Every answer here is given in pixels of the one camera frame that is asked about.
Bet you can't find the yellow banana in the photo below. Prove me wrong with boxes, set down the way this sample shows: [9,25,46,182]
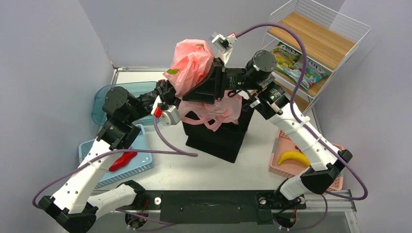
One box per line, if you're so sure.
[277,150,310,167]

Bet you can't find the blue perforated plastic basket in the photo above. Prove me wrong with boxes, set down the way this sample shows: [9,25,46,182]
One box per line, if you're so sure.
[95,124,154,189]

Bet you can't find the green Fox's candy bag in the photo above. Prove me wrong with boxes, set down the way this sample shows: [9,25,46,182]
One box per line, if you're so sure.
[271,42,301,74]

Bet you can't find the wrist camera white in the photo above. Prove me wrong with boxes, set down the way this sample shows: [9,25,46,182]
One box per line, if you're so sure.
[152,105,181,126]
[209,32,238,65]

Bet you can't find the white wire wooden shelf rack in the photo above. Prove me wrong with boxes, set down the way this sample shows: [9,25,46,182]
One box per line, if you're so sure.
[248,0,372,128]

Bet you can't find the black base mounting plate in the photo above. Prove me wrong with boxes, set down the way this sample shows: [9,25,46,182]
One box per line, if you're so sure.
[121,190,307,224]

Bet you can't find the teal transparent plastic tray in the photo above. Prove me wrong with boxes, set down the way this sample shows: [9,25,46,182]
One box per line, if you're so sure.
[91,81,156,126]

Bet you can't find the red chili pepper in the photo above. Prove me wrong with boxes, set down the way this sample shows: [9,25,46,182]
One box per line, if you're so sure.
[108,152,137,172]

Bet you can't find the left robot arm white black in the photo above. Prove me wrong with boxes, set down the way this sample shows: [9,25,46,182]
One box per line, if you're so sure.
[32,80,176,233]

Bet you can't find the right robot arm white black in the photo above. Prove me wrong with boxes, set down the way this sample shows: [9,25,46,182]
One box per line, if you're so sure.
[183,50,353,208]

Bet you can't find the pink perforated plastic basket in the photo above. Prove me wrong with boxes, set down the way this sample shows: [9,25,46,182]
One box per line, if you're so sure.
[269,128,345,192]

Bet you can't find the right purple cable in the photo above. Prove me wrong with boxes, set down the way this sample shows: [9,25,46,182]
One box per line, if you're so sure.
[236,22,369,201]

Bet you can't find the pink plastic grocery bag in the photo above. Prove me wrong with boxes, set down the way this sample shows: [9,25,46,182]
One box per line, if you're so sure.
[162,39,242,132]

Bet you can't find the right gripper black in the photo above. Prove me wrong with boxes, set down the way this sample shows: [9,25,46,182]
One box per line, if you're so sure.
[182,55,262,102]

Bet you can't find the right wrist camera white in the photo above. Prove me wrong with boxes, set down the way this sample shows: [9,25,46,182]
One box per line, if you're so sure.
[209,32,238,65]

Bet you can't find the black fabric grocery bag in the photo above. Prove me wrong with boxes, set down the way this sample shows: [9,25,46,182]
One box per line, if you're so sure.
[178,96,253,163]

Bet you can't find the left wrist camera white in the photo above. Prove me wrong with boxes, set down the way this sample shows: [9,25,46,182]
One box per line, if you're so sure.
[152,105,181,126]

